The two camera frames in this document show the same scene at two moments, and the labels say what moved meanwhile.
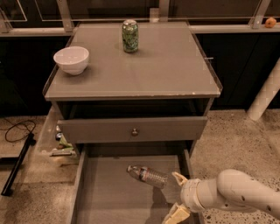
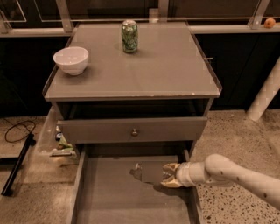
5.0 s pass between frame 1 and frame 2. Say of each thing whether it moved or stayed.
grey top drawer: stayed
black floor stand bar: stayed
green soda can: stayed
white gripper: moved
